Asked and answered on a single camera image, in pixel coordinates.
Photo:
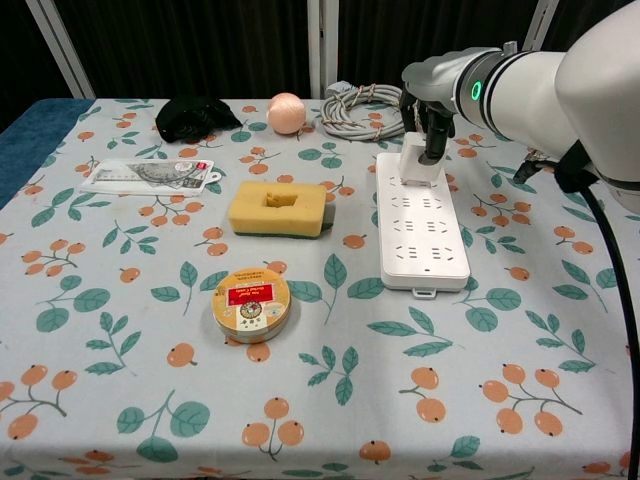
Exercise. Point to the yellow sponge with hole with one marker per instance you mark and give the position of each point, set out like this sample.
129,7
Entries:
250,215

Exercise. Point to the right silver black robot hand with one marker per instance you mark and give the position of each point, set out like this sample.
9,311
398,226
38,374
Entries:
432,80

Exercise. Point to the pink ball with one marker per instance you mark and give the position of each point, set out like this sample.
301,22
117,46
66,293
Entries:
286,114

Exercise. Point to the floral tablecloth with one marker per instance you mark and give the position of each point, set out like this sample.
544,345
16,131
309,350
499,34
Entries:
320,360

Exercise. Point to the white power strip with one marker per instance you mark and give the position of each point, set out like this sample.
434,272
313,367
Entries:
420,235

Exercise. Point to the round orange tin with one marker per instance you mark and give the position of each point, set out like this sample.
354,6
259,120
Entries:
250,305

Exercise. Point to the packaged ruler set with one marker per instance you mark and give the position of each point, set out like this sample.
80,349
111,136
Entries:
145,175

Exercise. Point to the blue table cover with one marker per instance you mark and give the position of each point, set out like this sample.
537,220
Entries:
30,125

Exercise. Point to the white frame post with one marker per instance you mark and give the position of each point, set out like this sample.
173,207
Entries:
544,22
322,50
65,50

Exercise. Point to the white power adapter plug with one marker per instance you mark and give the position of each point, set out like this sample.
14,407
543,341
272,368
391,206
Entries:
412,167

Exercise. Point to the black cloth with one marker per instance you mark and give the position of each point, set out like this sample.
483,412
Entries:
192,117

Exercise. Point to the black curtain panel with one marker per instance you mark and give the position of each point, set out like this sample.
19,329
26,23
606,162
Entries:
400,30
20,50
590,12
200,45

